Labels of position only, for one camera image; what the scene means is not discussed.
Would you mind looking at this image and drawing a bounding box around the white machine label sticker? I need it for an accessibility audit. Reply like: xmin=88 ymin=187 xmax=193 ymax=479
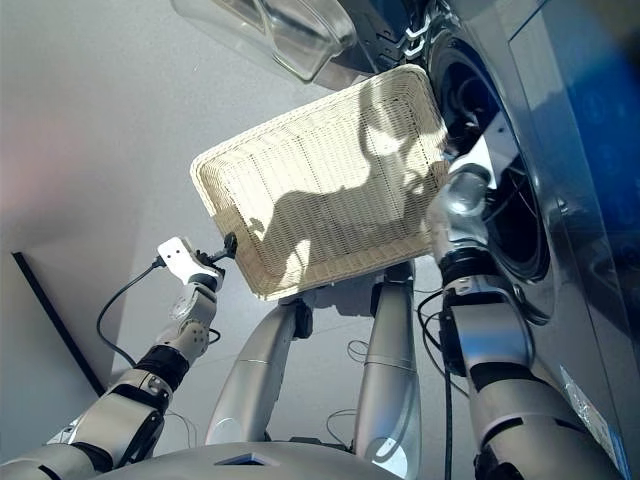
xmin=558 ymin=363 xmax=624 ymax=464

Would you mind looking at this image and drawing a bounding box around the pale woven basket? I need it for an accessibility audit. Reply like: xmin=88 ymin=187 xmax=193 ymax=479
xmin=189 ymin=63 xmax=451 ymax=302

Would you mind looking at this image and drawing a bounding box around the grey robot torso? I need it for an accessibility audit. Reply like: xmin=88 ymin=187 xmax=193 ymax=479
xmin=99 ymin=439 xmax=401 ymax=480

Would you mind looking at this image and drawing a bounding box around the silver robot leg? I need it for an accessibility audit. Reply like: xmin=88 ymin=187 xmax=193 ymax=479
xmin=204 ymin=294 xmax=314 ymax=447
xmin=353 ymin=259 xmax=420 ymax=466

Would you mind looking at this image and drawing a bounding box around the silver door hinge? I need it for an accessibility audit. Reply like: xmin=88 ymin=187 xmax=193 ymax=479
xmin=399 ymin=19 xmax=432 ymax=57

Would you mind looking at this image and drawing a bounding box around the round washing machine door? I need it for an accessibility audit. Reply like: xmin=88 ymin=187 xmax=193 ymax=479
xmin=169 ymin=0 xmax=381 ymax=84

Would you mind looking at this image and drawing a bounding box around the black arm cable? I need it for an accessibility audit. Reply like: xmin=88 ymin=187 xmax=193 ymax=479
xmin=417 ymin=169 xmax=537 ymax=480
xmin=96 ymin=257 xmax=221 ymax=367

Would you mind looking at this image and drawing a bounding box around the thin floor wire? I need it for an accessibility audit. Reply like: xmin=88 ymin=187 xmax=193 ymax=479
xmin=325 ymin=408 xmax=360 ymax=444

